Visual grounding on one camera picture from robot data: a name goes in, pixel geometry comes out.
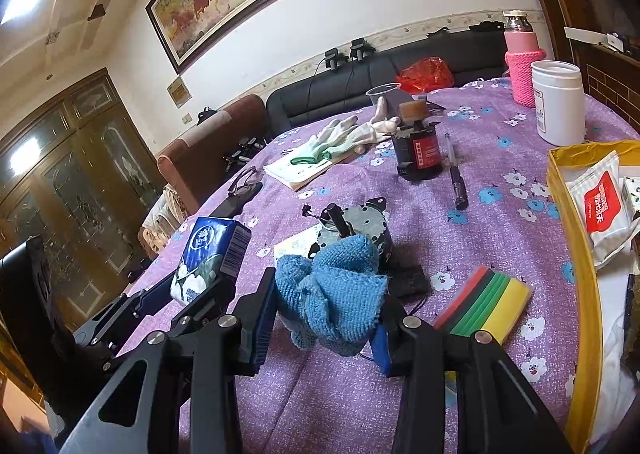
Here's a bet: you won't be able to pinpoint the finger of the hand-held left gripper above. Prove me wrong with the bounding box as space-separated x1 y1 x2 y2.
74 275 177 352
170 273 240 336

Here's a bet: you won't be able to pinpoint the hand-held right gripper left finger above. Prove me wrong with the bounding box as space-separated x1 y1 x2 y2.
60 267 278 454

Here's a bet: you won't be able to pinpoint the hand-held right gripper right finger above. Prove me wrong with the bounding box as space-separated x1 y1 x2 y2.
369 293 572 454

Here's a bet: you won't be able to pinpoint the blue tissue packet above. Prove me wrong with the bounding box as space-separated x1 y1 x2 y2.
170 217 253 305

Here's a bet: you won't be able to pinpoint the blue towel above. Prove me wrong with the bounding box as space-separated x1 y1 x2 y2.
275 234 389 358

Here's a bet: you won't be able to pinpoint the yellow tray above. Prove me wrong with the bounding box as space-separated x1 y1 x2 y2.
546 139 640 454

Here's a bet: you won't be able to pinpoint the patterned cloth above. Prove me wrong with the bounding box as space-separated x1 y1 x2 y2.
137 187 187 260

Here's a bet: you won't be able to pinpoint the small black pad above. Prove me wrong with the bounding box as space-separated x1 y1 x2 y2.
387 264 431 298

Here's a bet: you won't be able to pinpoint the pale paper card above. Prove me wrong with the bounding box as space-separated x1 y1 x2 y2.
272 227 326 265

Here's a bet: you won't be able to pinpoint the black glasses case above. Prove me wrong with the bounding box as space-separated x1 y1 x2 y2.
207 184 265 221

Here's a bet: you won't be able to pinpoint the red green yellow sponge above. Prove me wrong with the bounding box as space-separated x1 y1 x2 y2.
432 267 533 347

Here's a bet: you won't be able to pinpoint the grey electric motor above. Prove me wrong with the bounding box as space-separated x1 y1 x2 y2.
302 197 397 266

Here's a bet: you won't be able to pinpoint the eyeglasses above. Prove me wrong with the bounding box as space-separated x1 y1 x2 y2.
227 167 264 198

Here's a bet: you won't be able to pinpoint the wooden glass door cabinet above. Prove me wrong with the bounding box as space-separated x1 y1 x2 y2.
0 67 167 331

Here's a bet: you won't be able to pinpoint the brown armchair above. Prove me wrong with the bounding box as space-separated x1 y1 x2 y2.
156 94 274 221

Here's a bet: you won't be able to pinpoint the pale notebook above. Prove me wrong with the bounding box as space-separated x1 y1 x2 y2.
263 151 347 191

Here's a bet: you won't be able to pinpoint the black gadget pile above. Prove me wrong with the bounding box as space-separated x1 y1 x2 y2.
222 137 267 173

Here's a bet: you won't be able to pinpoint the purple floral tablecloth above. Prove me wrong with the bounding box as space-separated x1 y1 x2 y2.
107 77 640 454

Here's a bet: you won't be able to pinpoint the black pen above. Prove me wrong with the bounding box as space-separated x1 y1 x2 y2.
444 133 470 211

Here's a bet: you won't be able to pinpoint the white glove with green cuff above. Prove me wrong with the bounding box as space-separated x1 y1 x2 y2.
290 115 362 166

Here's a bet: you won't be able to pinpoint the dark jar with red label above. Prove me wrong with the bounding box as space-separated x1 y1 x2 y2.
390 102 444 183

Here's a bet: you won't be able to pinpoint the beige glove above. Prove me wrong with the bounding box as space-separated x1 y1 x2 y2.
350 97 404 155

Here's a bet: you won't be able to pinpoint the white plastic bag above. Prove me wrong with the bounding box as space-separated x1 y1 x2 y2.
585 254 640 441

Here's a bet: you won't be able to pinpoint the black packet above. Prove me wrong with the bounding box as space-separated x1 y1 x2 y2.
620 274 640 381

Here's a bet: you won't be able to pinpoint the clear plastic cup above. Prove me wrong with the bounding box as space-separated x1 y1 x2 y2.
365 83 404 108

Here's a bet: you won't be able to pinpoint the black sofa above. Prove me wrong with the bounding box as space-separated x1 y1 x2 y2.
265 27 514 133

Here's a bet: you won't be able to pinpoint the red and white tissue packet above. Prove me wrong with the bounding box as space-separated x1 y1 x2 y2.
570 154 639 268

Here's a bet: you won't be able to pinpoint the red plastic bag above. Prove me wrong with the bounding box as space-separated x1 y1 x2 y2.
395 58 456 96

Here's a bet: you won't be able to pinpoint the patterned tissue packet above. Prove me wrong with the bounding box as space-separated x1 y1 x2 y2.
620 177 640 223

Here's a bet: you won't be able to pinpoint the white jar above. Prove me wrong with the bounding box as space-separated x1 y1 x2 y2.
530 60 587 147

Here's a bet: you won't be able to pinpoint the pink bottle with knit sleeve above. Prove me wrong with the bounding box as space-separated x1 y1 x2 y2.
501 9 549 109

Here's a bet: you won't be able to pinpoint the wooden sideboard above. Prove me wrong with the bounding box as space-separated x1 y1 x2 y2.
564 27 640 136

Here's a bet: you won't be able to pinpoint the small gold wall plaque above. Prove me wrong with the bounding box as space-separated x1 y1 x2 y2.
166 76 193 108

